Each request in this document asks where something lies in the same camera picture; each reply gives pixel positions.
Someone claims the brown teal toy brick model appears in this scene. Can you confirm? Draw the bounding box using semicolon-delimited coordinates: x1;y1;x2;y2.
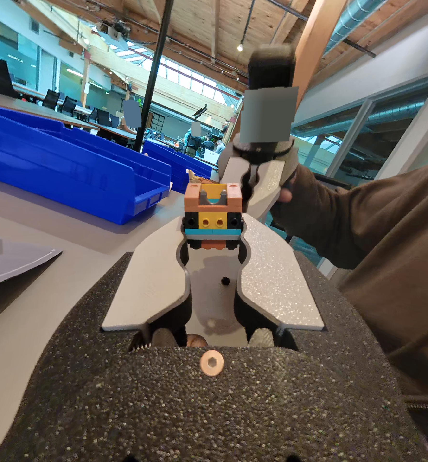
182;182;244;251

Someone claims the person's brown jacket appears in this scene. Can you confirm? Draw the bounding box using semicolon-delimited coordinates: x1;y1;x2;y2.
338;162;428;462

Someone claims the silver air duct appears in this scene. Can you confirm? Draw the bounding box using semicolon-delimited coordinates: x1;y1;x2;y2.
324;0;388;55

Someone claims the wooden post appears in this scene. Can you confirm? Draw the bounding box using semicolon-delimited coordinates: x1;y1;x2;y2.
291;0;341;110

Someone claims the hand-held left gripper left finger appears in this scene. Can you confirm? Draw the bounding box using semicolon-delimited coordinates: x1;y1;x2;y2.
100;215;192;336

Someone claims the grey desk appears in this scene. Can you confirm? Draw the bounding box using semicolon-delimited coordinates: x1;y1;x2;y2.
0;175;330;462

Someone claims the long grey table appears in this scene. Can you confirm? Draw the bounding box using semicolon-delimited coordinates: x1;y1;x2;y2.
0;88;101;130

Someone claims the grey instruction booklet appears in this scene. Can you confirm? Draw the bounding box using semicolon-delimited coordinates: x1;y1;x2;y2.
0;235;64;291

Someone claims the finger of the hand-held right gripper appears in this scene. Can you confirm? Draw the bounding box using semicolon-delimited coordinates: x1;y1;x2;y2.
244;159;287;221
218;152;253;190

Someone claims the person's right hand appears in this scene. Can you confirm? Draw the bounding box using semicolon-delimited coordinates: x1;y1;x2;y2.
278;175;297;203

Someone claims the black stand pole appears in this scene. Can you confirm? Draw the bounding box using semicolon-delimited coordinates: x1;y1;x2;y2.
132;0;175;153

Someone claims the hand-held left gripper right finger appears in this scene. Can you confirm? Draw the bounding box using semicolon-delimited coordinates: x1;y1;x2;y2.
234;213;325;336

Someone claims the blue storage bin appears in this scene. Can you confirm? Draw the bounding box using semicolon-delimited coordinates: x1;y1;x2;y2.
142;140;213;194
0;102;172;225

